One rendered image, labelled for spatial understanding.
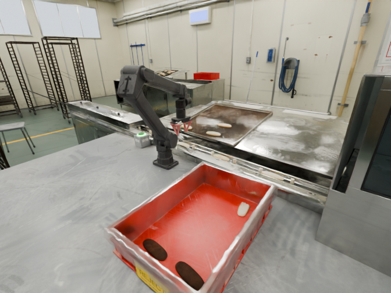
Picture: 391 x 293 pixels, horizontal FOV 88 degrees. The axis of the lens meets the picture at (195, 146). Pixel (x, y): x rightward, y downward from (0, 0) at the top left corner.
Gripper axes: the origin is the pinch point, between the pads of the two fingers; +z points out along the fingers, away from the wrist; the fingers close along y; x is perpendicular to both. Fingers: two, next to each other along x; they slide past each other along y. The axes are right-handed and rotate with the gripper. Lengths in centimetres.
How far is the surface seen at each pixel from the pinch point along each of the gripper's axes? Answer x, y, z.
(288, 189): -67, -7, 7
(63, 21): 701, 186, -146
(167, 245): -48, -53, 11
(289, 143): -54, 26, 1
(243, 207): -57, -24, 10
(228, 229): -58, -36, 11
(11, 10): 700, 67, -162
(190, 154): -15.5, -8.9, 7.1
